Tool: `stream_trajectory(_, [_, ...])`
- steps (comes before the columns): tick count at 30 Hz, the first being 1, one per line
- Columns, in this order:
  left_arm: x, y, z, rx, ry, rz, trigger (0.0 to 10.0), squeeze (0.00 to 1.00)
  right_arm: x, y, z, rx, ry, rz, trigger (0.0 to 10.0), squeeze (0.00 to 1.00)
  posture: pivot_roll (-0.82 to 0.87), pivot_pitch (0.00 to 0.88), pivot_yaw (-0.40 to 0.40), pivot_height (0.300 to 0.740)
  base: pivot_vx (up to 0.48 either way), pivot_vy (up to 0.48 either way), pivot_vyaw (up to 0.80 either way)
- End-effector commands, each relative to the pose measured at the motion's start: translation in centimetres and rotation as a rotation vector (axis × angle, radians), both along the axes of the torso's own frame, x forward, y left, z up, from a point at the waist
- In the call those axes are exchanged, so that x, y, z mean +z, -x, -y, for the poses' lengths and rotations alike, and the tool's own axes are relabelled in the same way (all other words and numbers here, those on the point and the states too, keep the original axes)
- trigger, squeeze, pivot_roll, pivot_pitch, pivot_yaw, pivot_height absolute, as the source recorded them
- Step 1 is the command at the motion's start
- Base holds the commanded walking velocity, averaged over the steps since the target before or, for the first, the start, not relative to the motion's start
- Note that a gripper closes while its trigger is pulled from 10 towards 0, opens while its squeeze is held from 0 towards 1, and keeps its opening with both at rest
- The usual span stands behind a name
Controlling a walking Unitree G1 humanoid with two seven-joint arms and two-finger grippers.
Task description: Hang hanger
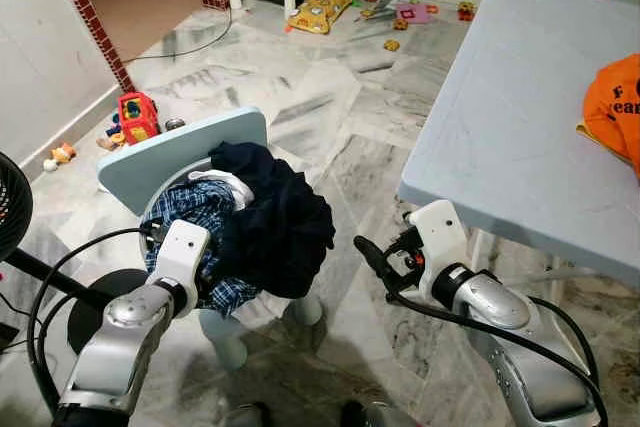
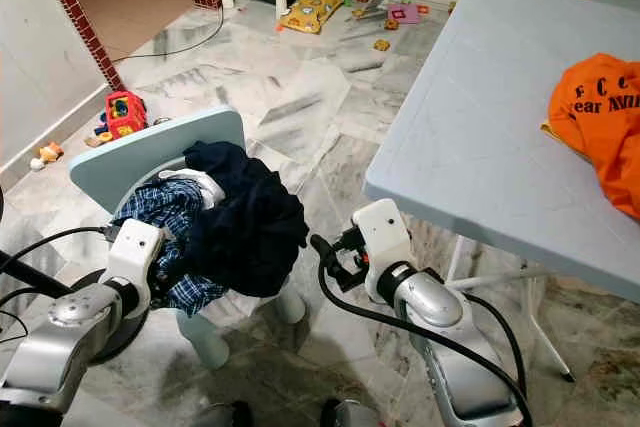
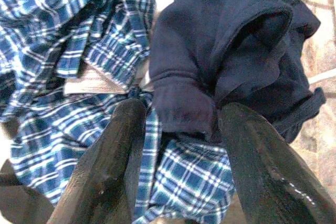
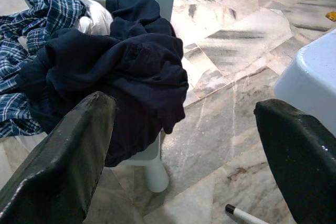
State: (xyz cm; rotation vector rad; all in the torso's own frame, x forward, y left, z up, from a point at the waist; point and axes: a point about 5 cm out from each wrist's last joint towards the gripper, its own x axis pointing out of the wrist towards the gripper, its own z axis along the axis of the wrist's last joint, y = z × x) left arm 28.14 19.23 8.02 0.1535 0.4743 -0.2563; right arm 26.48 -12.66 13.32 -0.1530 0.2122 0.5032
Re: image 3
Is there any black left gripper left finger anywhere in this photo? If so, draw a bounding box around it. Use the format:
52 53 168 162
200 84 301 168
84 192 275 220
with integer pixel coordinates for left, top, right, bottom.
48 98 147 224

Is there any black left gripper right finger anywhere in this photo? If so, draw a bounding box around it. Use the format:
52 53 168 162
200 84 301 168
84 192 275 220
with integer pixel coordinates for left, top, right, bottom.
219 102 336 224

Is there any navy garment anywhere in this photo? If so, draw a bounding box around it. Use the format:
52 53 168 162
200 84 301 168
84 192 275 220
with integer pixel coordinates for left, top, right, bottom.
148 0 326 143

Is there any blue plaid shirt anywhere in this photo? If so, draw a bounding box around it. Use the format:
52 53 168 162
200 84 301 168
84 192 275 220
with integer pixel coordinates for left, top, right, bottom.
0 0 237 224

